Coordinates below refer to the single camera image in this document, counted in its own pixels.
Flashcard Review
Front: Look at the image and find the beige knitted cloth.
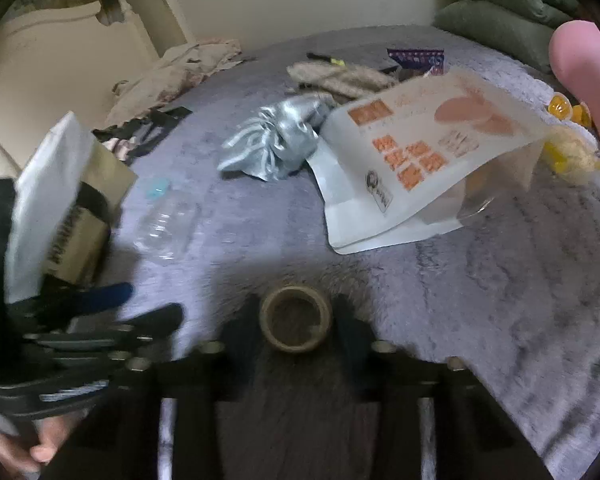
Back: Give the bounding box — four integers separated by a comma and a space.
286, 60, 398, 102

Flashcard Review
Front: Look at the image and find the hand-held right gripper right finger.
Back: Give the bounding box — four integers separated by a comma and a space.
332, 294, 556, 480

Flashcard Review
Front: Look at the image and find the person's left hand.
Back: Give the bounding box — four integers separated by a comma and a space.
0, 407, 78, 476

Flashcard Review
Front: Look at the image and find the yellow jelly cup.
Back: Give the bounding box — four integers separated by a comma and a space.
572, 102, 595, 128
548, 94, 574, 119

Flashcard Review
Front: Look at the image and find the brown tape roll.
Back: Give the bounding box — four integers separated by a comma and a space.
258, 286, 333, 352

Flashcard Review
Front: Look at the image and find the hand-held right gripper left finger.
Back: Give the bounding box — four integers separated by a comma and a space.
45, 294, 268, 480

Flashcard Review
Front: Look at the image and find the dark blue biscuit packet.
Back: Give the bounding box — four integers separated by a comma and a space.
386, 47, 446, 77

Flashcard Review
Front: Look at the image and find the person's pink trouser leg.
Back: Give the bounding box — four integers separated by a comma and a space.
549, 20, 600, 163

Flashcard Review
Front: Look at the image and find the clear plastic bottle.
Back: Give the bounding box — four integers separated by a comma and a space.
132, 177, 197, 261

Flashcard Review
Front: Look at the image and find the silver foil packet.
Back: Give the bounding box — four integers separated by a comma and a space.
217, 95, 336, 182

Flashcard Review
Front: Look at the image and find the white plastic bag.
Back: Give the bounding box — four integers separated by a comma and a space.
5, 112, 98, 306

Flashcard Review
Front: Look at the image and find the pale yellow fuzzy item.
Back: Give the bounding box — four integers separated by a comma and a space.
547, 125, 600, 173

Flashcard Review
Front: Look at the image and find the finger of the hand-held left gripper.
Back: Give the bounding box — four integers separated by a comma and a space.
35, 282, 133, 321
25, 304, 183, 361

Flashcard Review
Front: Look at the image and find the black printed bag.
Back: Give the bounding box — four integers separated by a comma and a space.
92, 106, 193, 163

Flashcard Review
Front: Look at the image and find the white pouch with orange print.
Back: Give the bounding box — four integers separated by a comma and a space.
307, 67, 556, 254

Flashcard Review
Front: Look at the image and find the floral cloth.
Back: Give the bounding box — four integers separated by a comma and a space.
102, 39, 243, 128

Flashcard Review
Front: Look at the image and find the grey fuzzy blanket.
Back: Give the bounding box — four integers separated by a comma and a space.
95, 25, 600, 480

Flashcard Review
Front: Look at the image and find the brown paper bag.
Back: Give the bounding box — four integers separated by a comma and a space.
42, 142, 138, 286

